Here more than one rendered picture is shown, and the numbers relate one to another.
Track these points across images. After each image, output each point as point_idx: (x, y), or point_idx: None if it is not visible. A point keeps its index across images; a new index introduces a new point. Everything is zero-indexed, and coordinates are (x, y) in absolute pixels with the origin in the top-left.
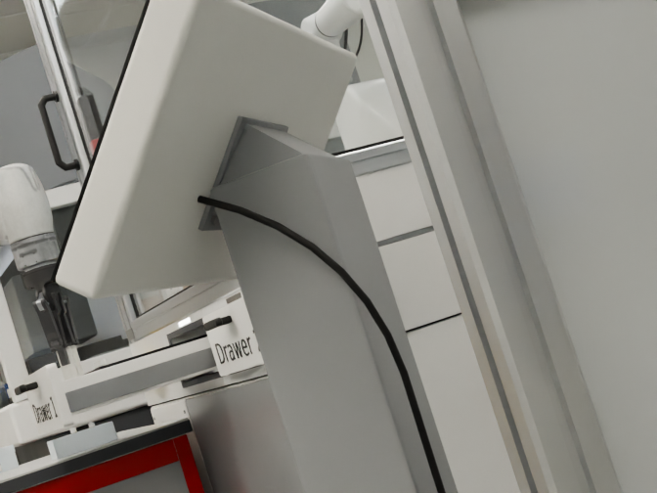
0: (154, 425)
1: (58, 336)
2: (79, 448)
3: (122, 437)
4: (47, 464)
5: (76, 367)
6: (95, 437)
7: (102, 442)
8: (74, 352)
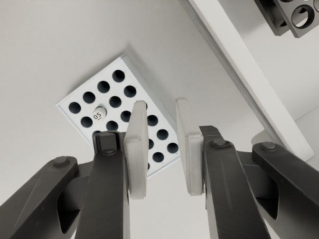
0: (31, 10)
1: (302, 160)
2: (165, 110)
3: (123, 43)
4: (253, 126)
5: (180, 108)
6: (146, 87)
7: (142, 77)
8: (142, 134)
